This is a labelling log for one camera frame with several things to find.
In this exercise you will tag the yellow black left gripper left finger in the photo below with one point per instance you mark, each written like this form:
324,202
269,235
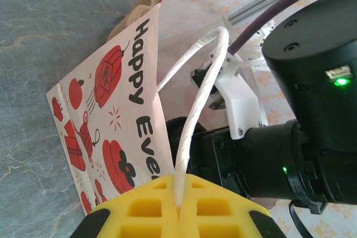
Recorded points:
145,210

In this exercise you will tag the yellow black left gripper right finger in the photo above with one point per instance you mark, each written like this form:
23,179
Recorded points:
217,210

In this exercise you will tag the white red printed paper bag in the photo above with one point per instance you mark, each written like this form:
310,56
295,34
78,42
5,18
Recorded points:
92,87

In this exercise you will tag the brown pulp cup carrier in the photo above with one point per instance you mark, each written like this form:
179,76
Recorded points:
147,1

